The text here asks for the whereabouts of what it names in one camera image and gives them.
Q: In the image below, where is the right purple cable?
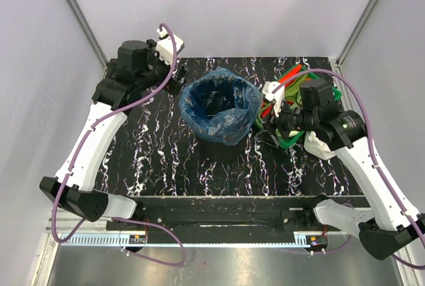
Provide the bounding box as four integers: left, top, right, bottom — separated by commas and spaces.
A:
270, 68, 425, 270

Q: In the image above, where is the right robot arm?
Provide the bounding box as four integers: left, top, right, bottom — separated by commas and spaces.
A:
261, 79, 424, 260

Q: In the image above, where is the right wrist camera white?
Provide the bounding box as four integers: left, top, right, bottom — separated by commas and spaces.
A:
262, 81, 285, 117

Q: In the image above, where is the green vegetable basket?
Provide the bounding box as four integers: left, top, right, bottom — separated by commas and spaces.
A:
254, 65, 325, 149

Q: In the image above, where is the red chili pepper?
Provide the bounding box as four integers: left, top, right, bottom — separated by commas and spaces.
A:
259, 102, 273, 119

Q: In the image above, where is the orange carrot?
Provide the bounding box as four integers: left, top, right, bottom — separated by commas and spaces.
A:
278, 64, 302, 84

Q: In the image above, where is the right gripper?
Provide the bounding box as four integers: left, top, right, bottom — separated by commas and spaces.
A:
254, 96, 318, 148

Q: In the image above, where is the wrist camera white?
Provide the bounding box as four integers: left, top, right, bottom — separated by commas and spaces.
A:
155, 29, 185, 65
262, 81, 285, 117

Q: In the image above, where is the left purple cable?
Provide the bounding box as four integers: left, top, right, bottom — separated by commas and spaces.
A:
50, 23, 188, 266

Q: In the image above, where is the purple cable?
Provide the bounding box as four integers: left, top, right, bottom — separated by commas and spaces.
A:
270, 68, 425, 270
50, 23, 188, 266

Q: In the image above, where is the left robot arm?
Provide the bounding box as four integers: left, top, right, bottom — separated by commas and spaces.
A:
39, 36, 184, 230

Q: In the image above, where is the detached blue trash bag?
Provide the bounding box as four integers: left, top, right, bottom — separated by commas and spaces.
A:
179, 67, 262, 146

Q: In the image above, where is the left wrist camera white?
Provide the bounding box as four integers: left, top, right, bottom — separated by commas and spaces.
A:
155, 29, 185, 65

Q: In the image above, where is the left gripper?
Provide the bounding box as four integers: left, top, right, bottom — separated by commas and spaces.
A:
137, 40, 189, 96

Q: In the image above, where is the white crumpled paper ball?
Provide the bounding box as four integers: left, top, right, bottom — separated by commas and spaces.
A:
303, 131, 336, 161

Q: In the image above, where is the black trash bin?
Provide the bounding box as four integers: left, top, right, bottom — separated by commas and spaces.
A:
195, 135, 248, 163

